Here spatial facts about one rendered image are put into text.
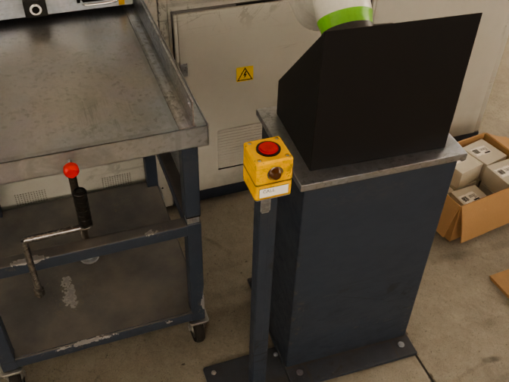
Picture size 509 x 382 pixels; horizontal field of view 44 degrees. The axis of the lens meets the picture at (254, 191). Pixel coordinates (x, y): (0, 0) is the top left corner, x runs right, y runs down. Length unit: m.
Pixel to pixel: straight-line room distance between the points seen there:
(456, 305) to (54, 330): 1.29
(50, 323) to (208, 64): 0.95
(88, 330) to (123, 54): 0.78
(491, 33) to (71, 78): 1.66
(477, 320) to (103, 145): 1.39
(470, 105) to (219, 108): 1.13
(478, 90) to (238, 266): 1.26
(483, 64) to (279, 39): 0.93
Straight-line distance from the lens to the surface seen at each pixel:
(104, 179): 2.32
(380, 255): 1.72
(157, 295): 1.94
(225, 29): 2.08
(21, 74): 1.67
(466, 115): 2.84
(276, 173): 1.23
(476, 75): 2.74
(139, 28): 1.82
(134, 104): 1.50
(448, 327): 2.18
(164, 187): 2.40
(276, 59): 2.21
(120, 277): 2.00
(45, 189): 2.31
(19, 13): 1.91
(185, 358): 2.01
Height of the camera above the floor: 1.66
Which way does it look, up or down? 41 degrees down
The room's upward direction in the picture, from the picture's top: 2 degrees clockwise
